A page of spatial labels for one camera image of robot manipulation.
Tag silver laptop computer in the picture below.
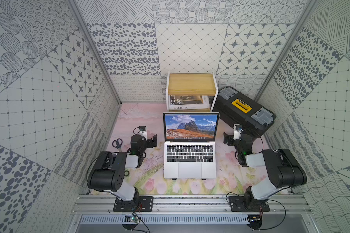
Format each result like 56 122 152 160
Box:
163 112 220 179

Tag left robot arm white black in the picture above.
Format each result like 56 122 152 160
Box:
86 134 158 205

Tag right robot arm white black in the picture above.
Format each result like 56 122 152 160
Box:
223 133 307 210

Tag black toolbox with yellow latch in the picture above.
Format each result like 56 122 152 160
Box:
213 86 277 139

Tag pink floral table mat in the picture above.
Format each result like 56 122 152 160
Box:
112 104 270 195

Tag Folio magazine book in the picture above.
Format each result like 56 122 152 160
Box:
168 95 210 111

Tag left green circuit board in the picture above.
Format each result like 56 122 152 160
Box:
124 215 141 224

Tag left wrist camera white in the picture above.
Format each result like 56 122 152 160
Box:
139 126 148 141

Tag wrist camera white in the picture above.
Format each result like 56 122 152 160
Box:
233 124 243 140
139 126 148 141

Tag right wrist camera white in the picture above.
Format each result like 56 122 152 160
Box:
233 124 243 140

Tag black handled scissors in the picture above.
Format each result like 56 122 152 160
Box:
112 138 123 152

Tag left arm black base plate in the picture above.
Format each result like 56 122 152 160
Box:
113 196 154 213

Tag wooden shelf with white frame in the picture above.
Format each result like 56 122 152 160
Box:
166 72 218 112

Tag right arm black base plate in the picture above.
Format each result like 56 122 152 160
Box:
227 196 270 212

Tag white vented cable duct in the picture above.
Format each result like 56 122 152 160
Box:
80 214 249 225

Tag aluminium mounting rail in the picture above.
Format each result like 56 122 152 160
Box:
71 195 312 215

